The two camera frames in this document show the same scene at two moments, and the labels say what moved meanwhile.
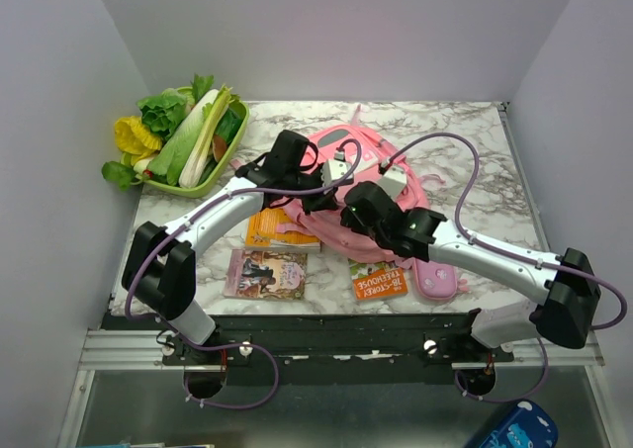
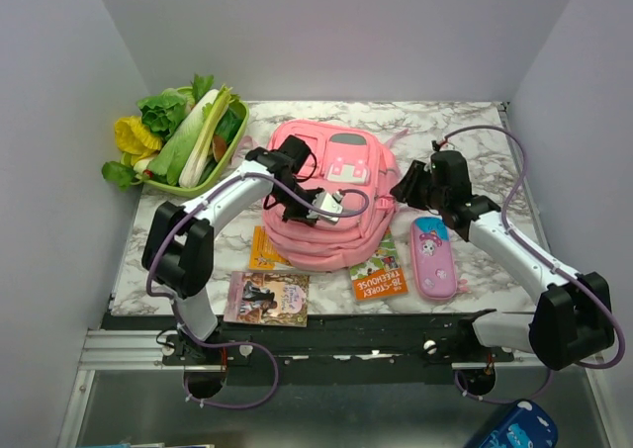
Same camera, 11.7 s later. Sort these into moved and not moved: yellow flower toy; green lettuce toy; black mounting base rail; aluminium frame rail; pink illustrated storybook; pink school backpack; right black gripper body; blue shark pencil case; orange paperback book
Moved: pink illustrated storybook; orange paperback book; right black gripper body; pink school backpack
Not moved: blue shark pencil case; green lettuce toy; black mounting base rail; yellow flower toy; aluminium frame rail
